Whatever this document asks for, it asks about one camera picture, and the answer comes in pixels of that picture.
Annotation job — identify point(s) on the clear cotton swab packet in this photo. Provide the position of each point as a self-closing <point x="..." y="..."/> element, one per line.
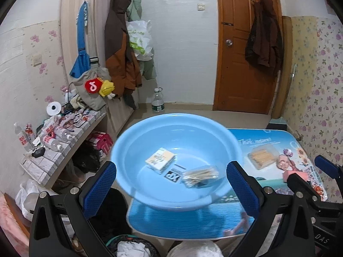
<point x="199" y="176"/>

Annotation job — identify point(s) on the dark brown hanging jacket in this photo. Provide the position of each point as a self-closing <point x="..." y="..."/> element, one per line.
<point x="264" y="40"/>

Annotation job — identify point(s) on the grey shoulder bag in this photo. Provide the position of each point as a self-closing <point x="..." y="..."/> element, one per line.
<point x="93" y="102"/>

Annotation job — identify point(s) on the black bag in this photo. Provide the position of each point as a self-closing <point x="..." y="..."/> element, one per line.
<point x="85" y="158"/>

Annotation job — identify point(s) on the yellow plush toy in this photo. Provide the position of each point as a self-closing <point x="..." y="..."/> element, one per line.
<point x="107" y="87"/>

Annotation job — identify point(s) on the red round plush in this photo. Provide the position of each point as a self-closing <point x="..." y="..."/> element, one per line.
<point x="92" y="86"/>

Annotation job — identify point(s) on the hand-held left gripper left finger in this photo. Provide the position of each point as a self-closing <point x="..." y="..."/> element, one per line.
<point x="100" y="184"/>

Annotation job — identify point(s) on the pink blanket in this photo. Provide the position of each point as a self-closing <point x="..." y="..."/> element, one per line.
<point x="10" y="219"/>

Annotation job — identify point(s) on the white wall switch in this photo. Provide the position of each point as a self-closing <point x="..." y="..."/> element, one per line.
<point x="201" y="6"/>

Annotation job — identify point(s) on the white plastic floor bag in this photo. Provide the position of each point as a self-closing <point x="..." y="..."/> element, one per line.
<point x="26" y="192"/>

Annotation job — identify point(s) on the white crumpled paper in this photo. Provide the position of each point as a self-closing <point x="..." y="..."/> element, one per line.
<point x="132" y="249"/>

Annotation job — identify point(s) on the brown orange hanging jacket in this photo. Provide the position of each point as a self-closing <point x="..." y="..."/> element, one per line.
<point x="118" y="45"/>

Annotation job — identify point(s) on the large clear water bottle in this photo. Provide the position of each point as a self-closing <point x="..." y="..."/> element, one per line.
<point x="157" y="103"/>

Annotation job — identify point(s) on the white green-print plastic bag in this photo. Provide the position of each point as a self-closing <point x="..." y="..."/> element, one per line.
<point x="139" y="40"/>

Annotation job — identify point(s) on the light blue plastic basin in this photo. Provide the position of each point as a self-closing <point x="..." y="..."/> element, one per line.
<point x="150" y="144"/>

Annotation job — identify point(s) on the blue printed folding table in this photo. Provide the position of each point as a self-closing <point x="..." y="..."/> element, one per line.
<point x="187" y="219"/>

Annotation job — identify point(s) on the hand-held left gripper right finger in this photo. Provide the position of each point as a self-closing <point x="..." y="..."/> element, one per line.
<point x="241" y="184"/>

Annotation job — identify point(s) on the small black device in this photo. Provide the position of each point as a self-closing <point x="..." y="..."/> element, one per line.
<point x="37" y="152"/>

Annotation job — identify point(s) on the brown wooden door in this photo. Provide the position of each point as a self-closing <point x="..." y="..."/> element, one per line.
<point x="235" y="72"/>

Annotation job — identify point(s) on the pink toy block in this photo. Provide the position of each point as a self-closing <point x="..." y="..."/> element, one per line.
<point x="285" y="176"/>

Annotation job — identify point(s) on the metal door latch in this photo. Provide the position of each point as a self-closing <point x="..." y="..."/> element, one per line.
<point x="227" y="23"/>

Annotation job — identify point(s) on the dustpan with broom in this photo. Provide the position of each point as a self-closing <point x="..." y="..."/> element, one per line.
<point x="290" y="83"/>

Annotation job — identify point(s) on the black white card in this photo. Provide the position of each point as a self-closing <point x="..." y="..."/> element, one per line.
<point x="173" y="176"/>

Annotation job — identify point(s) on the red pink carton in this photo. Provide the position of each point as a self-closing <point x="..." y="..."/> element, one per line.
<point x="101" y="142"/>

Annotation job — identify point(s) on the white round device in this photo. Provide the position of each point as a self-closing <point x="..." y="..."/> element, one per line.
<point x="53" y="108"/>

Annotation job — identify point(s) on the silver door knob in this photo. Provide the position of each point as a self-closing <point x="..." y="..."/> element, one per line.
<point x="228" y="42"/>

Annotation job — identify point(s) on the beige wardrobe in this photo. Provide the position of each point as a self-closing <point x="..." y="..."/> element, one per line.
<point x="69" y="32"/>

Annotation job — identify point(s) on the translucent white plastic bag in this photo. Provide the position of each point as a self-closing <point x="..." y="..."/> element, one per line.
<point x="194" y="250"/>

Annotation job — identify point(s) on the white wall socket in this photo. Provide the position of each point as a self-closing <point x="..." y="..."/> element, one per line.
<point x="37" y="60"/>

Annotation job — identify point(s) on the clear red-label water bottle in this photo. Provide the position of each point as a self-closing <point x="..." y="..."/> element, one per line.
<point x="30" y="135"/>
<point x="63" y="133"/>
<point x="20" y="138"/>
<point x="53" y="143"/>

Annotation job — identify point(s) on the cream plush toy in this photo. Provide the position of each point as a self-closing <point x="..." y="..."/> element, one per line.
<point x="76" y="101"/>

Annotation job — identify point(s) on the black trash bin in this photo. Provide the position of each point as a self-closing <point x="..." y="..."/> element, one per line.
<point x="115" y="214"/>

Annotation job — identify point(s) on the white yellow small box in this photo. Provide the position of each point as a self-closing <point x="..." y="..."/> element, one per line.
<point x="160" y="160"/>

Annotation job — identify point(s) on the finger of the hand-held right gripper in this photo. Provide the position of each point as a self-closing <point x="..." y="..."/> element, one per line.
<point x="298" y="182"/>
<point x="325" y="166"/>

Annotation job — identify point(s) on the pale green hanging jacket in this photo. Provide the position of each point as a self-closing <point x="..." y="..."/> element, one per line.
<point x="148" y="69"/>

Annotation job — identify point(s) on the clear toothpick box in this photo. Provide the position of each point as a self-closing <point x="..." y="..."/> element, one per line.
<point x="264" y="156"/>

